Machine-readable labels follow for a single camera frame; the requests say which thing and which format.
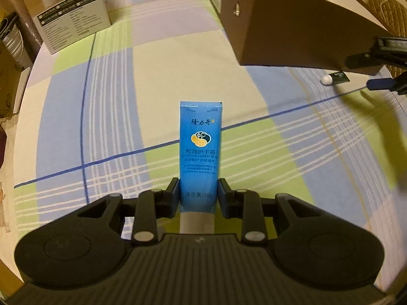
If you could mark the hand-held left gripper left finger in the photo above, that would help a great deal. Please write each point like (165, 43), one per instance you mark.
(173, 197)

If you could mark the blue hand cream tube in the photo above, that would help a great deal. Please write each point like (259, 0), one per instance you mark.
(200, 152)

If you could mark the stacked dark dishes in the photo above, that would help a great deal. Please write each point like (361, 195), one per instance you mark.
(11, 44)

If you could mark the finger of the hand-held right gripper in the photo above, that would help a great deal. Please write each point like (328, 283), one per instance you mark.
(359, 60)
(380, 84)

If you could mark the checked tablecloth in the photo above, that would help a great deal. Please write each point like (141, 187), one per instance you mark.
(111, 117)

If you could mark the plain cardboard carton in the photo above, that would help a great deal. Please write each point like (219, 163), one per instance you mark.
(12, 85)

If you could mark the brown cardboard box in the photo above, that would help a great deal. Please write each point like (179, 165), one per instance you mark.
(286, 31)

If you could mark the quilted beige cover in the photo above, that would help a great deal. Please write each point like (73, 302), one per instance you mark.
(391, 12)

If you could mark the white printed product box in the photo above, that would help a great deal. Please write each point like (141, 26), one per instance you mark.
(73, 16)

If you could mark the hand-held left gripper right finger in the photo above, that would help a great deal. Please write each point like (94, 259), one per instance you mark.
(224, 197)

